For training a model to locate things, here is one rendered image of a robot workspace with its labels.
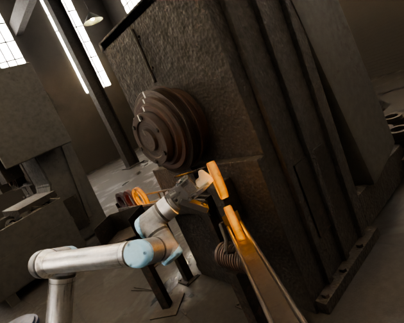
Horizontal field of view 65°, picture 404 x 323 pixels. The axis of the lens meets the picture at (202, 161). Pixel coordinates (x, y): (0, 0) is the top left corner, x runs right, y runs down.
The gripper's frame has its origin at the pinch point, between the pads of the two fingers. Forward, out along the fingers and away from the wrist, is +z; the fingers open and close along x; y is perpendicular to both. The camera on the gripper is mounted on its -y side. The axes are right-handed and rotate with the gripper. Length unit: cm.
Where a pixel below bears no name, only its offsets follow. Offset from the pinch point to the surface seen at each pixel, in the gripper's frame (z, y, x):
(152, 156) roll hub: -21, 16, 48
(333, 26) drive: 106, 5, 70
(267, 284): -7.0, -24.5, -37.9
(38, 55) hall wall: -245, 409, 1040
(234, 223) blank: -5.8, -17.6, -6.8
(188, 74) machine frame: 20, 37, 41
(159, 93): 3, 38, 38
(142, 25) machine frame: 18, 70, 56
